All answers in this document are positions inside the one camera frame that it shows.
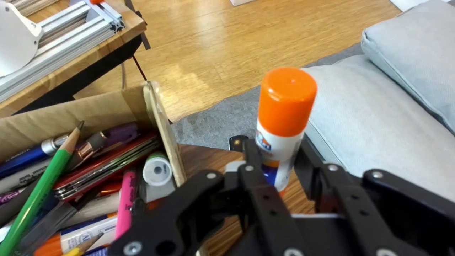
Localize aluminium frame rails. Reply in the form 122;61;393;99
0;0;126;91

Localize pink highlighter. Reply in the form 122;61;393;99
113;169;140;240

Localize orange cap glue stick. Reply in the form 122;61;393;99
255;65;319;192

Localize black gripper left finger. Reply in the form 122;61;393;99
107;135;311;256

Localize blue pen with silver tip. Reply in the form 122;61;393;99
0;135;69;179

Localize grey mattress cover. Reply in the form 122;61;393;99
171;41;367;149

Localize purple pen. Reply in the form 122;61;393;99
93;122;146;149

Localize green pencil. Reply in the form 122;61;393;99
0;121;86;256

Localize wooden desk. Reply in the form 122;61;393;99
0;0;149;119

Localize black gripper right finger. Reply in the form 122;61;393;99
295;136;455;256

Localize cardboard box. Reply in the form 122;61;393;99
0;79;190;256

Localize yellow pencil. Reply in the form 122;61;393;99
62;230;106;256

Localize light grey pillow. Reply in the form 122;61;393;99
302;52;455;203
360;0;455;135

